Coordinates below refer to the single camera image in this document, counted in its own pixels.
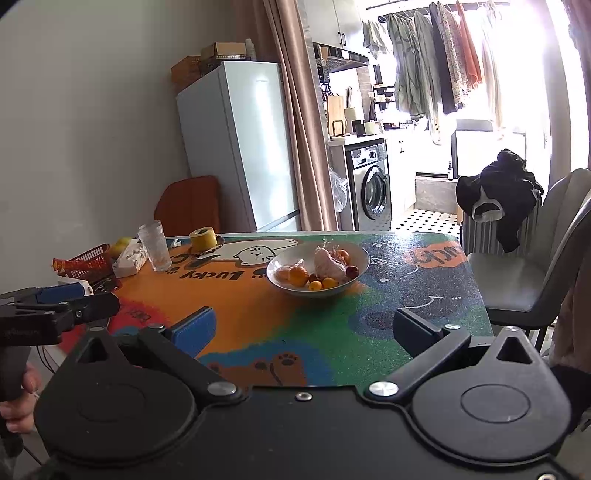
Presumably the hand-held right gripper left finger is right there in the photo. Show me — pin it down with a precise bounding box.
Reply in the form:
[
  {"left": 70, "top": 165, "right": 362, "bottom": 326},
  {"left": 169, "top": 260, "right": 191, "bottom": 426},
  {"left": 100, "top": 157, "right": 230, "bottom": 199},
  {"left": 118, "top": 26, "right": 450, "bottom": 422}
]
[{"left": 60, "top": 307, "right": 245, "bottom": 407}]

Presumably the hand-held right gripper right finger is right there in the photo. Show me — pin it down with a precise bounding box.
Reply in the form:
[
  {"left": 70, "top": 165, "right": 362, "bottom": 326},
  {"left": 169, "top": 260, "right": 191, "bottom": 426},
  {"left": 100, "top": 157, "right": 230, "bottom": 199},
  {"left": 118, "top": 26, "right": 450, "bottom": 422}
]
[{"left": 365, "top": 308, "right": 548, "bottom": 407}]

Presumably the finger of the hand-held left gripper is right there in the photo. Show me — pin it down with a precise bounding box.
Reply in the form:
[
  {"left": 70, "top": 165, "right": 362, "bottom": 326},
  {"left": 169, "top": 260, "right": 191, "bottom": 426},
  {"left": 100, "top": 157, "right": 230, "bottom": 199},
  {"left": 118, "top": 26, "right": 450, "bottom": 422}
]
[
  {"left": 51, "top": 293, "right": 121, "bottom": 330},
  {"left": 0, "top": 282, "right": 88, "bottom": 308}
]

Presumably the white plate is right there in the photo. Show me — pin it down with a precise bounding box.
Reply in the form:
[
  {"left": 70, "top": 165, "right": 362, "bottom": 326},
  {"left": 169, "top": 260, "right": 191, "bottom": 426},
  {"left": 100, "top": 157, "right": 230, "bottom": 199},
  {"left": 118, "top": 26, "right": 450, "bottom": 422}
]
[{"left": 266, "top": 241, "right": 371, "bottom": 298}]

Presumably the pale plastic-wrapped sweet potato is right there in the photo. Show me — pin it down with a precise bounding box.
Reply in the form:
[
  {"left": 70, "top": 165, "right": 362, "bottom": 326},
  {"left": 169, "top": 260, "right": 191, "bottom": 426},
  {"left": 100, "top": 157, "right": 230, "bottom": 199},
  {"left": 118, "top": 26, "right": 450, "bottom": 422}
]
[{"left": 314, "top": 240, "right": 349, "bottom": 284}]

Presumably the person's left hand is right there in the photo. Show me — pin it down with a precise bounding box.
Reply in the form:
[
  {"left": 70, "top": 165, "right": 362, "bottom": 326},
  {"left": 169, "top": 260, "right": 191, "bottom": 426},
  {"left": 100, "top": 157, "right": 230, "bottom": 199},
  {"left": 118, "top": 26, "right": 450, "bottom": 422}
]
[{"left": 0, "top": 364, "right": 41, "bottom": 432}]

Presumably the red snack packet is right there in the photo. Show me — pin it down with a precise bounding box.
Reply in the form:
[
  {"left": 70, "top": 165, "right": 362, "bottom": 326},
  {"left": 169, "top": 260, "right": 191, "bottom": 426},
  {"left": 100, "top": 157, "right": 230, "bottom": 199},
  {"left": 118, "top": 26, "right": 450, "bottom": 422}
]
[{"left": 52, "top": 257, "right": 109, "bottom": 278}]

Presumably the red plastic basket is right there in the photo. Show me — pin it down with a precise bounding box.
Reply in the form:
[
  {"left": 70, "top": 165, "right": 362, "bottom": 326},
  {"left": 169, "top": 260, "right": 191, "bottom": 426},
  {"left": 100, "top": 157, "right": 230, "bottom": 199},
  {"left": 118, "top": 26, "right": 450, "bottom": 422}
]
[{"left": 69, "top": 243, "right": 114, "bottom": 282}]

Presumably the white floral tissue box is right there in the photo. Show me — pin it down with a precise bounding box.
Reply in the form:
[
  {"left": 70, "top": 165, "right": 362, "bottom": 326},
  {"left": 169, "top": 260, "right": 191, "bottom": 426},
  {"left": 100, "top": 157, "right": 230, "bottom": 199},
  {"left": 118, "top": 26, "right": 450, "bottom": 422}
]
[{"left": 112, "top": 239, "right": 149, "bottom": 279}]

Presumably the clear glass cup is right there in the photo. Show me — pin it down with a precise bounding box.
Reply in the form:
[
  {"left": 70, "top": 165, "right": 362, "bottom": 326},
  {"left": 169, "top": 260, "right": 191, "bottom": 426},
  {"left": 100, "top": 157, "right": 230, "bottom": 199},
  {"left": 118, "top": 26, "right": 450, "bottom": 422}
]
[{"left": 137, "top": 220, "right": 172, "bottom": 273}]

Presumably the yellow tape roll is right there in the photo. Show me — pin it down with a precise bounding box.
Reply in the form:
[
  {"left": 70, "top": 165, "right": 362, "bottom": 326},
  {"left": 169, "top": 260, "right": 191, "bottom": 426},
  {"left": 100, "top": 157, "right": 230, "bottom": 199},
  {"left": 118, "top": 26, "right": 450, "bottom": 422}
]
[{"left": 190, "top": 226, "right": 218, "bottom": 253}]

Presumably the white slatted radiator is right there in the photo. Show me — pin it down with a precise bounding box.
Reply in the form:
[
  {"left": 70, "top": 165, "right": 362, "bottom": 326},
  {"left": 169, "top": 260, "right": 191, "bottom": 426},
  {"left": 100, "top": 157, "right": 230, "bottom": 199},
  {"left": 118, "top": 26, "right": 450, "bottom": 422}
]
[{"left": 459, "top": 203, "right": 541, "bottom": 257}]

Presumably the grey dining chair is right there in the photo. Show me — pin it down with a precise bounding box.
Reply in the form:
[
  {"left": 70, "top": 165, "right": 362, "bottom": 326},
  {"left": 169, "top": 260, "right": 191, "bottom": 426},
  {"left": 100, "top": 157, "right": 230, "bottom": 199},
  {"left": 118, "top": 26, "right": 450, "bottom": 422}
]
[{"left": 467, "top": 167, "right": 591, "bottom": 352}]

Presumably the orange chair back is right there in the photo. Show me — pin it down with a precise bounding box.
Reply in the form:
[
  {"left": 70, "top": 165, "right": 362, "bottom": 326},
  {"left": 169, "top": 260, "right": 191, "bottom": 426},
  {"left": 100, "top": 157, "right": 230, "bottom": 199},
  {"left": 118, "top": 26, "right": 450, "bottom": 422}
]
[{"left": 154, "top": 175, "right": 221, "bottom": 238}]

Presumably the grey washing machine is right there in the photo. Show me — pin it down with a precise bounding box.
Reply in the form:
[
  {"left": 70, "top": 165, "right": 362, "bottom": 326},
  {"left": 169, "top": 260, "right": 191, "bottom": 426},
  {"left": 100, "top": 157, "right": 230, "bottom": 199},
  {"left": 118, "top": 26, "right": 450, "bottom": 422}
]
[{"left": 345, "top": 143, "right": 392, "bottom": 232}]

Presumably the white kitchen cabinet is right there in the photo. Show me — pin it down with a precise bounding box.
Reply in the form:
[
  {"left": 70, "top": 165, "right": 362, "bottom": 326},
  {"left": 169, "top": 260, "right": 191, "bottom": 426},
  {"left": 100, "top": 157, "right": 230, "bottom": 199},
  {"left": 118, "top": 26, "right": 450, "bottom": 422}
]
[{"left": 385, "top": 134, "right": 419, "bottom": 217}]

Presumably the clear plastic bag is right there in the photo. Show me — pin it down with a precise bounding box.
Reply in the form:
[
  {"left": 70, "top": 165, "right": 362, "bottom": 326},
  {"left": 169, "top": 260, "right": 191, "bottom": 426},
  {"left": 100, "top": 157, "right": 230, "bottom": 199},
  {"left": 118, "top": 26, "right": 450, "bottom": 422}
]
[{"left": 329, "top": 167, "right": 350, "bottom": 213}]

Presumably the black clothes pile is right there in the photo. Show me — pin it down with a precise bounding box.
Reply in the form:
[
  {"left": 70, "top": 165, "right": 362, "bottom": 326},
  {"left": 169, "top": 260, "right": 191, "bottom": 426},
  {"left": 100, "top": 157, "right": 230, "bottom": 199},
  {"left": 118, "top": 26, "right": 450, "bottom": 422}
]
[{"left": 455, "top": 148, "right": 544, "bottom": 253}]

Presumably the white fridge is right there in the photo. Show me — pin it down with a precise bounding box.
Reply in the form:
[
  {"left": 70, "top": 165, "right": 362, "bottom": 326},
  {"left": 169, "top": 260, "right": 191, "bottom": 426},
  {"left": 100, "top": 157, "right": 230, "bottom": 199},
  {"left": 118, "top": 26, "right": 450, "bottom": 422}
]
[{"left": 175, "top": 60, "right": 301, "bottom": 233}]

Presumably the wooden cutting board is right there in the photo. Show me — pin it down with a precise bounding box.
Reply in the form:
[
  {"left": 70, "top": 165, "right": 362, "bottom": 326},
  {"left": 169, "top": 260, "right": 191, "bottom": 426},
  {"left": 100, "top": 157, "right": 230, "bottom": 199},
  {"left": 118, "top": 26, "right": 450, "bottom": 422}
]
[{"left": 327, "top": 95, "right": 346, "bottom": 136}]

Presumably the beige curtain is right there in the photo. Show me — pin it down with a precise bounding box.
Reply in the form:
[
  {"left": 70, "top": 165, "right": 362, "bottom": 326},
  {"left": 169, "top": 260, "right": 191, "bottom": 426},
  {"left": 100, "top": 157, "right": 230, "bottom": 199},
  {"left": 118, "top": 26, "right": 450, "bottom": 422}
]
[{"left": 235, "top": 0, "right": 340, "bottom": 232}]

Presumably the row of hanging clothes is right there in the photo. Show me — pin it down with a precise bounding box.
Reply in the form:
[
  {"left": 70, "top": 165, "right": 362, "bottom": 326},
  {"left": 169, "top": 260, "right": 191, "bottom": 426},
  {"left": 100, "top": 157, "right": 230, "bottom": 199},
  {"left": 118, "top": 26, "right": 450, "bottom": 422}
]
[{"left": 362, "top": 0, "right": 509, "bottom": 146}]

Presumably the steel range hood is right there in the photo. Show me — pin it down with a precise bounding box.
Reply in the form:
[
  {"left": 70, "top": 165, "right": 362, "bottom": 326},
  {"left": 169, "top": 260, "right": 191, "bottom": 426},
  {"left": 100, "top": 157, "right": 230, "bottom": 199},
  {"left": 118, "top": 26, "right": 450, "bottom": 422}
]
[{"left": 313, "top": 42, "right": 370, "bottom": 73}]

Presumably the small cardboard box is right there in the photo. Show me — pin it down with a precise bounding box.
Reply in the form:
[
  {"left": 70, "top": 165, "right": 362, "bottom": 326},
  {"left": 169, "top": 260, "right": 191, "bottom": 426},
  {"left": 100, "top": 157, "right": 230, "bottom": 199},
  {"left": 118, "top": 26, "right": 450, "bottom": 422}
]
[{"left": 199, "top": 42, "right": 247, "bottom": 61}]

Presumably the pink window curtain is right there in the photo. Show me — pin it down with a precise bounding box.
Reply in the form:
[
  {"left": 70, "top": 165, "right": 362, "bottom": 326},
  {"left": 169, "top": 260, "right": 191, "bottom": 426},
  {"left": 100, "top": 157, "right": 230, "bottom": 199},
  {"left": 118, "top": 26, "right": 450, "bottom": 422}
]
[{"left": 566, "top": 0, "right": 591, "bottom": 56}]

